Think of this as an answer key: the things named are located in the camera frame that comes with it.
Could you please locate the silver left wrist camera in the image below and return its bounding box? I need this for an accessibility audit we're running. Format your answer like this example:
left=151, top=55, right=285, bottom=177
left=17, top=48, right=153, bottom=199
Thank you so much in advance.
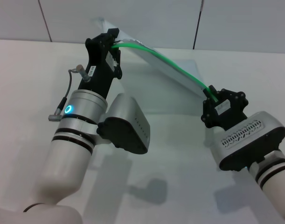
left=97, top=93, right=151, bottom=155

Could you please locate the translucent green-zip document bag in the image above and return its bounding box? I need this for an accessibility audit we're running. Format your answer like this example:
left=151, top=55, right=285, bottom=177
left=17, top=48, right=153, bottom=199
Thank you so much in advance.
left=90, top=16, right=219, bottom=116

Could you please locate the grey left wrist cable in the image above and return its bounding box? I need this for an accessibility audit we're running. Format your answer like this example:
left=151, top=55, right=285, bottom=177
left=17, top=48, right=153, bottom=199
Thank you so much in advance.
left=48, top=64, right=92, bottom=122

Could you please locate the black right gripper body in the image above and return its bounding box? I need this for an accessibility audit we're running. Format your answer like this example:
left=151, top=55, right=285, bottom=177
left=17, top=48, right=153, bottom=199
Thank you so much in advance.
left=202, top=98, right=249, bottom=130

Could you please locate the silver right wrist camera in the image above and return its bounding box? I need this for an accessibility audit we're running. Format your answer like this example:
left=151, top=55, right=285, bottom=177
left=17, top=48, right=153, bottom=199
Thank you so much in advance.
left=211, top=111, right=285, bottom=172

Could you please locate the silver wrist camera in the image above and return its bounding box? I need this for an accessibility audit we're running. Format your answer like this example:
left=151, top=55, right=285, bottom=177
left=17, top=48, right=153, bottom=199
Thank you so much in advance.
left=211, top=111, right=285, bottom=172
left=97, top=93, right=151, bottom=155

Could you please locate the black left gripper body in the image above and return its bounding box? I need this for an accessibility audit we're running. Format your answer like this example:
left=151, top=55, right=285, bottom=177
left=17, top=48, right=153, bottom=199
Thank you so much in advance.
left=77, top=32, right=122, bottom=98

